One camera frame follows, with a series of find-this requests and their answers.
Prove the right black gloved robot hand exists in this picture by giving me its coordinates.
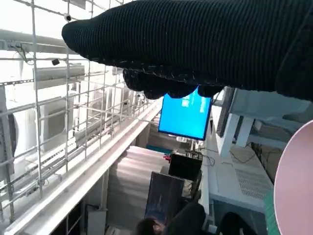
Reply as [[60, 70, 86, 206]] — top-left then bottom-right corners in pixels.
[[61, 0, 313, 101]]

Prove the white perforated appliance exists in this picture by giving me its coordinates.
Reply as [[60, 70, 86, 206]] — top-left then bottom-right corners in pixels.
[[207, 156, 272, 212]]

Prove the black computer box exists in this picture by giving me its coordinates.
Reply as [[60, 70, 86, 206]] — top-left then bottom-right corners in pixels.
[[168, 153, 202, 182]]

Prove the white wire grid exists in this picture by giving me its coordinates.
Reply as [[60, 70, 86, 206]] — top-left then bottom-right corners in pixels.
[[0, 0, 157, 221]]

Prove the dark flat panel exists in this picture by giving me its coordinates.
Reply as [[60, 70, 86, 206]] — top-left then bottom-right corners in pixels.
[[144, 171, 185, 221]]

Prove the pink bowl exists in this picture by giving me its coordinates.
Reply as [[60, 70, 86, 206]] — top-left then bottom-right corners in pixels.
[[273, 119, 313, 235]]

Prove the blue lit monitor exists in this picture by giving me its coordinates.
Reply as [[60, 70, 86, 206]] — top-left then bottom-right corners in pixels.
[[157, 87, 213, 141]]

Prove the person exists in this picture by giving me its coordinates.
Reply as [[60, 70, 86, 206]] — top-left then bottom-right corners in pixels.
[[135, 202, 206, 235]]

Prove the green cutting mat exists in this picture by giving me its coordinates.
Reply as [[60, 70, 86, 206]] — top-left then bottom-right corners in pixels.
[[263, 190, 282, 235]]

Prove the white corrugated sheet stack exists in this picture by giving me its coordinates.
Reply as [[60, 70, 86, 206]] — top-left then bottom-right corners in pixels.
[[107, 145, 172, 221]]

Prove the white air conditioner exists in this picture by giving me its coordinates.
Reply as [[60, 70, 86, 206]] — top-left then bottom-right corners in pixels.
[[33, 64, 86, 90]]

